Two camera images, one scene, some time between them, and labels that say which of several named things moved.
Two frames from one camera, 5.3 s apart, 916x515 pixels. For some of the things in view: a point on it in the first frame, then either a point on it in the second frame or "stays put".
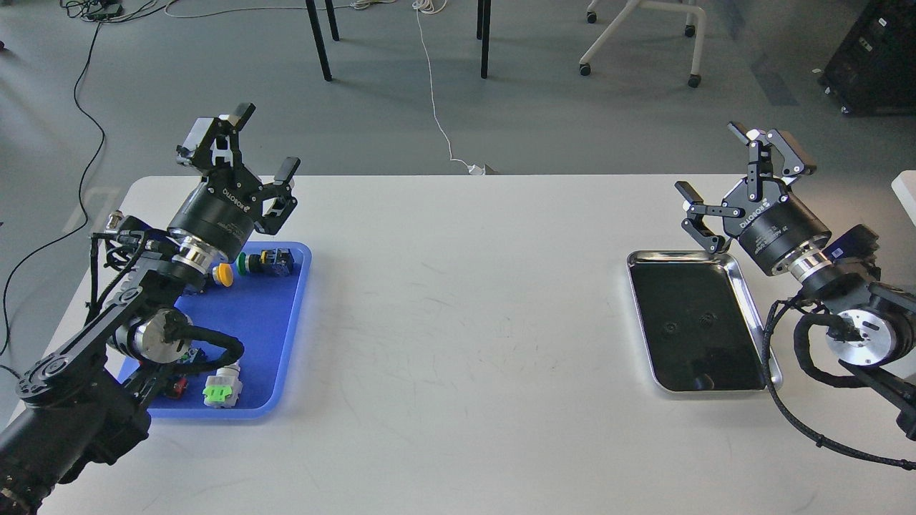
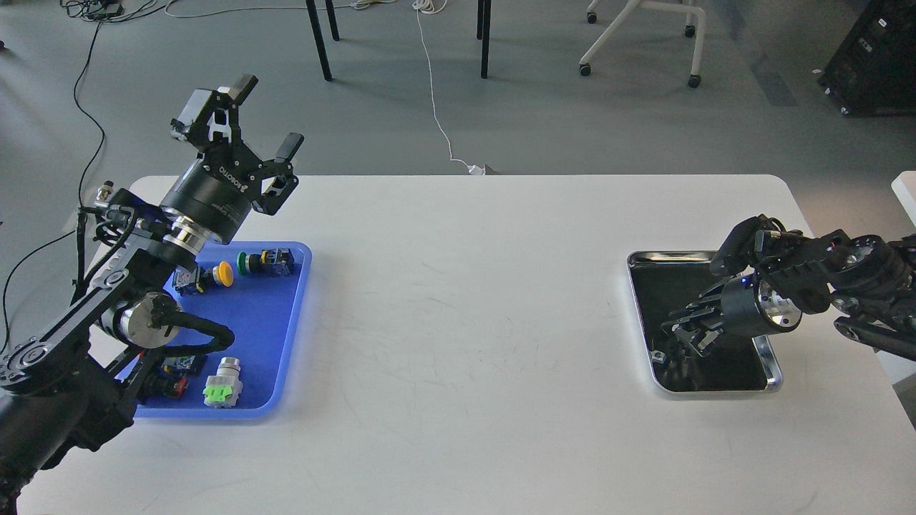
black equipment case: x=874 y=72 stays put
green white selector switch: x=223 y=389 stays put
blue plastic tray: x=253 y=297 stays put
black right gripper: x=758 y=211 -> x=737 y=305
